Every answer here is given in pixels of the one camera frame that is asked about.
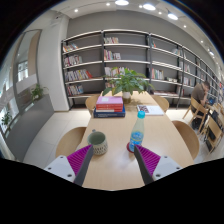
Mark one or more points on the grey-green patterned mug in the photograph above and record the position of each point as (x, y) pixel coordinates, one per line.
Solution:
(98, 145)

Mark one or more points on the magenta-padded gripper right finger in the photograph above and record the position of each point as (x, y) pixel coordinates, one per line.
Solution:
(165, 165)

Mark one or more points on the small potted plant on ledge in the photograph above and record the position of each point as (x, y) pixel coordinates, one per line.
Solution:
(37, 91)
(6, 119)

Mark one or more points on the dark blue book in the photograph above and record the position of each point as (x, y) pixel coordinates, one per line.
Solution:
(109, 114)

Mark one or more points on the round ceiling lights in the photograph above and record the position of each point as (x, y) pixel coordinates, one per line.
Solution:
(149, 6)

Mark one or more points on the clear bottle with blue cap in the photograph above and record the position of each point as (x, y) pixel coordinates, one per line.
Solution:
(136, 136)

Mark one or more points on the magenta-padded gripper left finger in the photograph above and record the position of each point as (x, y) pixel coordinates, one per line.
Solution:
(60, 165)

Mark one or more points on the pink-covered book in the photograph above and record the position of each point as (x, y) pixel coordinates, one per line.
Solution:
(109, 100)

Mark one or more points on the green potted plant white pot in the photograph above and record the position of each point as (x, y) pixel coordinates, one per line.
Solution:
(128, 81)

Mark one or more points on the flat round red coaster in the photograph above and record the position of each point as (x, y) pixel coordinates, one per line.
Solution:
(128, 147)

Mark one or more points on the open magazine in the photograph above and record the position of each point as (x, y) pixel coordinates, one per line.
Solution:
(151, 110)

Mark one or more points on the red book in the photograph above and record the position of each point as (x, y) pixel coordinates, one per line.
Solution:
(109, 108)

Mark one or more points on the person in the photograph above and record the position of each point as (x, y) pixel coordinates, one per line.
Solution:
(199, 95)

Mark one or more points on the black backpack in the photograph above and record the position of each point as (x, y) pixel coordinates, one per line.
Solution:
(211, 133)

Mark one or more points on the grey shelf unit with books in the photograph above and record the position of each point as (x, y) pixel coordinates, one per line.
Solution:
(133, 53)

